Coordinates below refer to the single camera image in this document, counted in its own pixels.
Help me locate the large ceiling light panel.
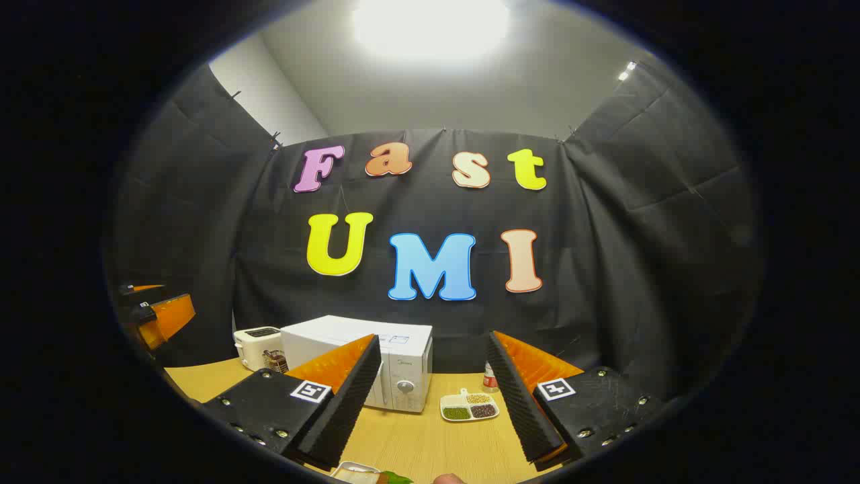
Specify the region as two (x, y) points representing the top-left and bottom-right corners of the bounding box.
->
(353, 0), (511, 63)

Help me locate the white toaster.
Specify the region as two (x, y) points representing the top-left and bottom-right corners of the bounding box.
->
(233, 326), (284, 372)

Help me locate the black backdrop cloth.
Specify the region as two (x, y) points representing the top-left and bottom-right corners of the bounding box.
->
(107, 64), (763, 404)

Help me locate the white divided dish of beans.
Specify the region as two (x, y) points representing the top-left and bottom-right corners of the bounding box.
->
(440, 388), (502, 423)

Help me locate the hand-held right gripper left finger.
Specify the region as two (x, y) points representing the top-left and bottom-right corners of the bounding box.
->
(200, 333), (383, 470)

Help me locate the white microwave oven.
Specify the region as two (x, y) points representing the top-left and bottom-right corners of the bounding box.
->
(280, 315), (434, 413)

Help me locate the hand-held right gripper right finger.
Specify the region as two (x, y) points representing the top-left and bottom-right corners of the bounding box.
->
(486, 330), (666, 466)

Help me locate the small white rectangular tray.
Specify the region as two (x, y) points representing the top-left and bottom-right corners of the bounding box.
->
(331, 461), (382, 484)

